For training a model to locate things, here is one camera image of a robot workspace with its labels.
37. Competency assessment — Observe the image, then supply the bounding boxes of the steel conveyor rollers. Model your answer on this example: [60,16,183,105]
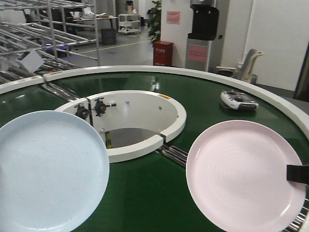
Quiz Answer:
[55,78,309,232]

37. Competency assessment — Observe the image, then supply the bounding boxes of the black water dispenser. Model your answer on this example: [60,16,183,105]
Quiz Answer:
[185,0,219,72]

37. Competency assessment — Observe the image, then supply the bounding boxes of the white grey remote controller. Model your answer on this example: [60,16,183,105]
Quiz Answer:
[220,90,259,111]

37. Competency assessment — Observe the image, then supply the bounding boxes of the white shelf cart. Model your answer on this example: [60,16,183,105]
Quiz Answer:
[118,14,140,34]

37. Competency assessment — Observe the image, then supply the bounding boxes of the pink wall notice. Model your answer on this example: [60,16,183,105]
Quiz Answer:
[166,11,181,25]

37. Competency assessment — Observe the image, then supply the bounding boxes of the left black bearing mount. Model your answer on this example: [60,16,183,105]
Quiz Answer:
[75,103,90,120]

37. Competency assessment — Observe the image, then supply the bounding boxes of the pink round plate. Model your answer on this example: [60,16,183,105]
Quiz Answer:
[186,120,306,232]

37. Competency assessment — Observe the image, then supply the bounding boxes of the light blue round plate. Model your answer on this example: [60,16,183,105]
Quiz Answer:
[0,111,109,232]

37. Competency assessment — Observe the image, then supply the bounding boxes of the white inner conveyor ring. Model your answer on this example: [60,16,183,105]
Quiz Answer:
[53,90,187,163]

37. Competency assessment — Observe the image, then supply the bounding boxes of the grey office chair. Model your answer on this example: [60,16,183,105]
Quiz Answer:
[216,49,264,84]

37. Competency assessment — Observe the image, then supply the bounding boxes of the black crate on floor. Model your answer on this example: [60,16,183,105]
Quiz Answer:
[101,28,117,45]

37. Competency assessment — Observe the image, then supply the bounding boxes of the green potted plant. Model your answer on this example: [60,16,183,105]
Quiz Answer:
[148,0,162,44]

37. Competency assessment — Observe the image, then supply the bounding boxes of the black bearing mount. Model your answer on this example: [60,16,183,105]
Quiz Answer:
[75,103,90,120]
[94,98,117,116]

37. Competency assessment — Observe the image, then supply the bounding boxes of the white box on rack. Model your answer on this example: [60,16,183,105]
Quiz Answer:
[15,49,44,73]

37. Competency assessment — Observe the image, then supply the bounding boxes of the seated person in black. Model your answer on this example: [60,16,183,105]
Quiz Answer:
[60,9,77,35]

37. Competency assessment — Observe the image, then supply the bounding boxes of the metal roller rack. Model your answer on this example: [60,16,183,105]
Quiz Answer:
[0,0,100,85]

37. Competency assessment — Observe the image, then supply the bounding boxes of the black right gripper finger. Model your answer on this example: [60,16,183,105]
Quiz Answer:
[286,165,309,185]

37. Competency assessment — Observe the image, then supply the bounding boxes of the red fire extinguisher box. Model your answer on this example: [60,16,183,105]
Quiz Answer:
[153,41,173,67]

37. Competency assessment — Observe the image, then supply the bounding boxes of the right black bearing mount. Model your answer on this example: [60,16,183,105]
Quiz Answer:
[94,98,117,116]

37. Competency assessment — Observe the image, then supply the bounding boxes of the white outer conveyor rim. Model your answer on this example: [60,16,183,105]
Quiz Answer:
[0,65,309,137]

